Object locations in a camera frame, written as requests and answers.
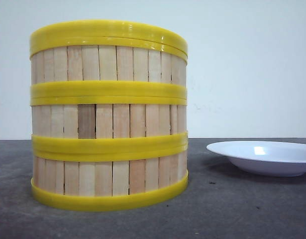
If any bamboo steamer basket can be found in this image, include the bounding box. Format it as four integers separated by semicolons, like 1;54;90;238
30;45;187;106
32;104;188;162
31;151;188;212

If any bamboo steamer lid yellow rim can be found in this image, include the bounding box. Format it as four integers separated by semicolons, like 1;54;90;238
30;19;188;60

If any white plate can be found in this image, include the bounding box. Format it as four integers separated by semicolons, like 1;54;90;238
206;141;306;177

